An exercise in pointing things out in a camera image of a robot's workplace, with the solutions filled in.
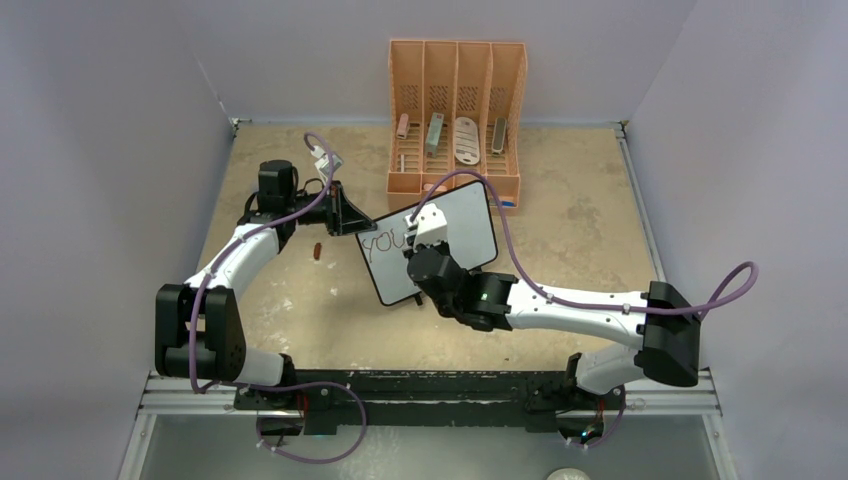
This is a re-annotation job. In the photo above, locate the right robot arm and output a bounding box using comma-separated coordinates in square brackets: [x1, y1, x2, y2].
[405, 245, 701, 407]

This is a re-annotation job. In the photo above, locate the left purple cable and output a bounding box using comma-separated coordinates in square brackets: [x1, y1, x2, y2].
[188, 133, 369, 465]

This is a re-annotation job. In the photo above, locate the white round object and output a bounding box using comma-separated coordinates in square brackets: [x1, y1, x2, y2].
[545, 467, 590, 480]

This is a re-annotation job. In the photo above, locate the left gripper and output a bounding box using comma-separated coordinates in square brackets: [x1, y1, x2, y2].
[285, 181, 376, 237]

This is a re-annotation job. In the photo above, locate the grey eraser block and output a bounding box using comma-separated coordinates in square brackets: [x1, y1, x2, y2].
[491, 117, 508, 155]

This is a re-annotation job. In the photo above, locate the white oval perforated plate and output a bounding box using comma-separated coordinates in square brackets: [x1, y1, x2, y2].
[453, 117, 481, 166]

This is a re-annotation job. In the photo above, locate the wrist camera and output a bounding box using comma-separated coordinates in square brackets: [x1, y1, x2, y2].
[311, 146, 344, 180]
[404, 202, 448, 250]

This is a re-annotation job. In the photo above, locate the black aluminium base frame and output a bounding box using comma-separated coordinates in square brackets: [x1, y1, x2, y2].
[119, 369, 738, 479]

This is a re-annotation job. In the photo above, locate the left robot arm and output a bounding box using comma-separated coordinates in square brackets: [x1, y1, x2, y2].
[154, 160, 377, 409]

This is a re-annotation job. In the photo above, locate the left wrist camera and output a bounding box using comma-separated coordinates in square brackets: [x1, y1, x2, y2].
[311, 146, 344, 180]

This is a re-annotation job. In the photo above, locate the grey green box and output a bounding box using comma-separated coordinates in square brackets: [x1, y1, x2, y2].
[424, 112, 444, 158]

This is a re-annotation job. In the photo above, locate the black framed whiteboard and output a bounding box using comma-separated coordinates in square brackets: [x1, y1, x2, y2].
[356, 181, 498, 306]

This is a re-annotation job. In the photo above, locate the peach plastic desk organizer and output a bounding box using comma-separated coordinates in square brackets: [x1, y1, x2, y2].
[386, 39, 528, 209]

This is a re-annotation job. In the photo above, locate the pink flat item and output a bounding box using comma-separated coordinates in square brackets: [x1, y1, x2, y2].
[422, 184, 448, 195]

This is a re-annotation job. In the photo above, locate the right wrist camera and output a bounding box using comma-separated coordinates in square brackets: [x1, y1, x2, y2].
[404, 202, 448, 250]

